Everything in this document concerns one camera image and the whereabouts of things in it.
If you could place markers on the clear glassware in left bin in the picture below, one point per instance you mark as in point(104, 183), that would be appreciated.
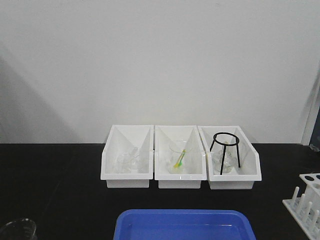
point(132, 161)

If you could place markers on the left white storage bin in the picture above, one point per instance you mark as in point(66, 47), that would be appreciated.
point(120, 138)

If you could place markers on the black wire tripod stand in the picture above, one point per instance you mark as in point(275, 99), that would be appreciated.
point(232, 139)

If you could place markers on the clear glass beaker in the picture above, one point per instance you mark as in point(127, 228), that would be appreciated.
point(19, 229)

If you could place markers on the blue plastic tray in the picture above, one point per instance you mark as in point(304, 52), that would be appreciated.
point(182, 224)

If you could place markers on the clear beaker in middle bin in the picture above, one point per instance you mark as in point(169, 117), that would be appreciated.
point(175, 149)

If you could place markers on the middle white storage bin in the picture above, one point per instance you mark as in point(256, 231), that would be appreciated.
point(197, 166)

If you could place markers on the yellow green plastic spoon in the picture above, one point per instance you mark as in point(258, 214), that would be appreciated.
point(179, 160)

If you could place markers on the white test tube rack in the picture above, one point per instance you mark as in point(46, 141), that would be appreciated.
point(305, 209)

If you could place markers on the right white storage bin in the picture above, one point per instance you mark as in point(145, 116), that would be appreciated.
point(242, 178)

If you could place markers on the white storage bin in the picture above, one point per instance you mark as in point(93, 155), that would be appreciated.
point(242, 178)
point(120, 138)
point(197, 166)

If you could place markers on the clear flask in right bin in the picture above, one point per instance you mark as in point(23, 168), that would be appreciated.
point(224, 157)

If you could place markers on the grey pegboard drying rack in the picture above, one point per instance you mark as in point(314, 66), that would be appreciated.
point(314, 143)

